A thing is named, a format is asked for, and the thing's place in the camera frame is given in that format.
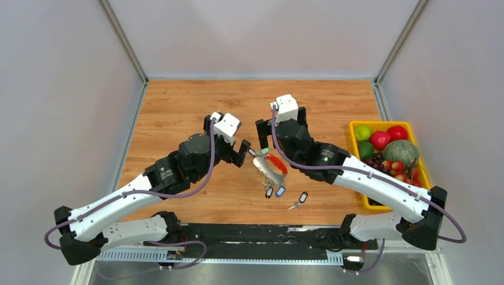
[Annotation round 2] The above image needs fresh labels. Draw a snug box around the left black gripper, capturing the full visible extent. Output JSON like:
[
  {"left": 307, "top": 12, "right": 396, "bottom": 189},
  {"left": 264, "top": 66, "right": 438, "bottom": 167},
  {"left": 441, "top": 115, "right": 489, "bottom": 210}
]
[{"left": 193, "top": 116, "right": 250, "bottom": 181}]

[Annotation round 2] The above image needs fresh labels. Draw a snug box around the red handled metal key organizer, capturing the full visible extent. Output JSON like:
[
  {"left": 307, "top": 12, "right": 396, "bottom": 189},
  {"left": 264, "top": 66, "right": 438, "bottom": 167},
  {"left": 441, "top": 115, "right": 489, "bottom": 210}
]
[{"left": 252, "top": 153, "right": 288, "bottom": 186}]

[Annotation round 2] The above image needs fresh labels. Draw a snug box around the key with black tag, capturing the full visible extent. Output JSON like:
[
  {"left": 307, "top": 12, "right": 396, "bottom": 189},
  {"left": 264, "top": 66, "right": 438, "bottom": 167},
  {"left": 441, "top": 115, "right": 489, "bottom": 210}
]
[{"left": 288, "top": 192, "right": 308, "bottom": 210}]

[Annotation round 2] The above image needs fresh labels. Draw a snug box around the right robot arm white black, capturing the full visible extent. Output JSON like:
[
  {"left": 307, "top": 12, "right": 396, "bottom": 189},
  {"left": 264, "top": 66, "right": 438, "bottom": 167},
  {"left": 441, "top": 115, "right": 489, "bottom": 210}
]
[{"left": 255, "top": 107, "right": 448, "bottom": 251}]

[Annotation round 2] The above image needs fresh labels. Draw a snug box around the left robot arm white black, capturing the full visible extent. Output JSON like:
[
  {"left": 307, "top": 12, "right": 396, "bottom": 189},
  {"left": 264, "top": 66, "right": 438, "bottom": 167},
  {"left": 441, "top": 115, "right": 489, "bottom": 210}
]
[{"left": 54, "top": 112, "right": 250, "bottom": 265}]

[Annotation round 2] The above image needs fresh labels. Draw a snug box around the key with blue tag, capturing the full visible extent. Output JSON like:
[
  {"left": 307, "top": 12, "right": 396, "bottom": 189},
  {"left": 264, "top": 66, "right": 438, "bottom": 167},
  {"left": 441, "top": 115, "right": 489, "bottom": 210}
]
[{"left": 275, "top": 185, "right": 286, "bottom": 198}]

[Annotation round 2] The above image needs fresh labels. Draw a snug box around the small black key tag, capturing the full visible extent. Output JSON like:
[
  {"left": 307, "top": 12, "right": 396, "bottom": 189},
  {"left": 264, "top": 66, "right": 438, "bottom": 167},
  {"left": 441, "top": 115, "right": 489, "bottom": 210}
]
[{"left": 265, "top": 186, "right": 273, "bottom": 199}]

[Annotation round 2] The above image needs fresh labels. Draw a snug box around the light green apple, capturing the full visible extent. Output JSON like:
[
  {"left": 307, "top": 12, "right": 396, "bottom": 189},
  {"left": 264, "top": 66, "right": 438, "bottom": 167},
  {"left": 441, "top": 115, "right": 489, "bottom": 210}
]
[{"left": 354, "top": 125, "right": 373, "bottom": 142}]

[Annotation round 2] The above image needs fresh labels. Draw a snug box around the dark green lime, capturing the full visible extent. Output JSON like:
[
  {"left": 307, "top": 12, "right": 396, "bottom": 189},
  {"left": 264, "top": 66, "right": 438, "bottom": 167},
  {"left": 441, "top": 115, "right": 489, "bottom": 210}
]
[{"left": 357, "top": 141, "right": 375, "bottom": 160}]

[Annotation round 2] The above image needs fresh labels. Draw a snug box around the red apple left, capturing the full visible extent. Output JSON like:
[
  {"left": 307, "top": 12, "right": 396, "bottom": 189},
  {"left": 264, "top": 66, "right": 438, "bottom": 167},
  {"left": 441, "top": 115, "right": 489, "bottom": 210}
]
[{"left": 368, "top": 131, "right": 391, "bottom": 150}]

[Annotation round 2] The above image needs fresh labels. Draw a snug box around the red apple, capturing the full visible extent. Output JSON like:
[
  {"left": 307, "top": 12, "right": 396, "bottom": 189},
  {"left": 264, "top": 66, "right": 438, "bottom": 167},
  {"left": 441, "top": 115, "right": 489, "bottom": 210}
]
[
  {"left": 386, "top": 125, "right": 408, "bottom": 141},
  {"left": 368, "top": 131, "right": 391, "bottom": 150}
]

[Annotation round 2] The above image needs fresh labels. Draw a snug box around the yellow plastic fruit bin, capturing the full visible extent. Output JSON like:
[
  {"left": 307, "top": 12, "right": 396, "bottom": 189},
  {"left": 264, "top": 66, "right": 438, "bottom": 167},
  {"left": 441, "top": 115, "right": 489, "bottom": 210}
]
[{"left": 349, "top": 121, "right": 431, "bottom": 189}]

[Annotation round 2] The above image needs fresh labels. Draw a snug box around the purple grape bunch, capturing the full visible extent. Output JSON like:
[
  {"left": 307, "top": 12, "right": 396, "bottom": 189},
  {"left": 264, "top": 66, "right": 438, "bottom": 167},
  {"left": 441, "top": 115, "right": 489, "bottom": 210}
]
[{"left": 363, "top": 152, "right": 392, "bottom": 173}]

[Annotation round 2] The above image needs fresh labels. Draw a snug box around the red apple right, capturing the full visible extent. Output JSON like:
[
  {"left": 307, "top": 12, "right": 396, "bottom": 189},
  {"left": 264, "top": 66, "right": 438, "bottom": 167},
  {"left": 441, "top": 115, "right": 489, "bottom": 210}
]
[{"left": 386, "top": 125, "right": 408, "bottom": 141}]

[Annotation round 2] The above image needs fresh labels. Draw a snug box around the green netted melon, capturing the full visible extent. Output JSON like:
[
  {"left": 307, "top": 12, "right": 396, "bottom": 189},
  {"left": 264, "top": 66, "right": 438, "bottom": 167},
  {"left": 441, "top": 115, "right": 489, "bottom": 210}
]
[{"left": 382, "top": 140, "right": 420, "bottom": 169}]

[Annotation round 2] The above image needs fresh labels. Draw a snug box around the small red peaches cluster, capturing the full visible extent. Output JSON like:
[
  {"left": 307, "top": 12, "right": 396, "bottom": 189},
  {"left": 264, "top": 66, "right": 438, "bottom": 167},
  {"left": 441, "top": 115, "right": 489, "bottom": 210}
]
[{"left": 382, "top": 160, "right": 423, "bottom": 187}]

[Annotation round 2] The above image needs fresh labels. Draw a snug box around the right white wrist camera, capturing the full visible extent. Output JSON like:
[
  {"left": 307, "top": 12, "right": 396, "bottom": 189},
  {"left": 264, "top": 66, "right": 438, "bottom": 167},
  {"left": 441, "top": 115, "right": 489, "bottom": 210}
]
[{"left": 269, "top": 93, "right": 299, "bottom": 126}]

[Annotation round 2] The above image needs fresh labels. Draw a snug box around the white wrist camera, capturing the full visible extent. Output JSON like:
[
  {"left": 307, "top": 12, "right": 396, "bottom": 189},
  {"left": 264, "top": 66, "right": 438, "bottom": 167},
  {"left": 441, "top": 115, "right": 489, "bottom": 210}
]
[
  {"left": 210, "top": 112, "right": 241, "bottom": 145},
  {"left": 269, "top": 93, "right": 299, "bottom": 126}
]

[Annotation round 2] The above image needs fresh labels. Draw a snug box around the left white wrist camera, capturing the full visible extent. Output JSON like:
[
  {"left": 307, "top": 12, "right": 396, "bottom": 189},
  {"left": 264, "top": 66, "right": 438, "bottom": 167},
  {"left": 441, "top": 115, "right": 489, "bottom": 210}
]
[{"left": 210, "top": 112, "right": 241, "bottom": 145}]

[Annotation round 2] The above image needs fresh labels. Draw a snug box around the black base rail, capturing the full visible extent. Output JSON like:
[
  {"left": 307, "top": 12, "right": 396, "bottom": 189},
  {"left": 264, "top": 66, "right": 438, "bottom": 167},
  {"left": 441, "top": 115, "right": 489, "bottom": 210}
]
[{"left": 165, "top": 223, "right": 379, "bottom": 260}]

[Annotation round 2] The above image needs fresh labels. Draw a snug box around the slotted white cable duct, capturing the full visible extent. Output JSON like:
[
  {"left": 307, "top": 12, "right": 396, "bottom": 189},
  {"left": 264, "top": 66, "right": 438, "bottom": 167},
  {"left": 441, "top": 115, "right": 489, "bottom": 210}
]
[{"left": 97, "top": 248, "right": 344, "bottom": 266}]

